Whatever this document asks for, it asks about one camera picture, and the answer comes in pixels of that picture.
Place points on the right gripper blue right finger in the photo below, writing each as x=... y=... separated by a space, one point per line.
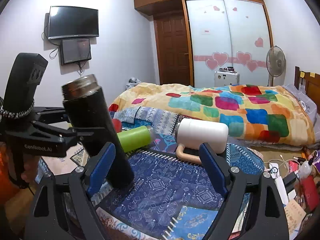
x=217 y=169

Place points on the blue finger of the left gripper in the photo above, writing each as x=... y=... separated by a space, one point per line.
x=51 y=114
x=80 y=133

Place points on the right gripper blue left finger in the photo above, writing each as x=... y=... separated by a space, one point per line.
x=98 y=167

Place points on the black steel thermos bottle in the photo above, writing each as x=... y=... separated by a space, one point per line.
x=86 y=108

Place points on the red cup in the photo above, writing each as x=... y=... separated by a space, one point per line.
x=117 y=125

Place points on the blue patterned patchwork quilt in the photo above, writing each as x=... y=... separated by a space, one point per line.
x=168 y=199

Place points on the colourful patchwork fleece blanket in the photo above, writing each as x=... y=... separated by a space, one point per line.
x=252 y=113

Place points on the grey clothes pile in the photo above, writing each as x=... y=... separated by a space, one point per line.
x=132 y=82

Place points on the white small cabinet box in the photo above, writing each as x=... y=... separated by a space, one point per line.
x=226 y=77

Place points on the white squeeze bottle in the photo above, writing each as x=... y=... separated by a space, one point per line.
x=305 y=169

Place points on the red box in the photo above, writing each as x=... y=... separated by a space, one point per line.
x=310 y=193

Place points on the brown wooden door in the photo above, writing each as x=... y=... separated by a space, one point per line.
x=172 y=48

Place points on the grey pillow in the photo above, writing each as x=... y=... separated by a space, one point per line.
x=308 y=106

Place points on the standing electric fan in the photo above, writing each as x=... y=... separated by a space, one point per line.
x=276 y=63

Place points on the wooden bed headboard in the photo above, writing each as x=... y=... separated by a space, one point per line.
x=312 y=84

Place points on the sliding wardrobe with hearts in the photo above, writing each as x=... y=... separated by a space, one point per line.
x=228 y=33

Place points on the white jug with handle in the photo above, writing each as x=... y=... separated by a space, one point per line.
x=191 y=133

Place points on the small black wall monitor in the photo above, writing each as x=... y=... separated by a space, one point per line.
x=75 y=50

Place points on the wall mounted black television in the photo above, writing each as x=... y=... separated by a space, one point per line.
x=69 y=21

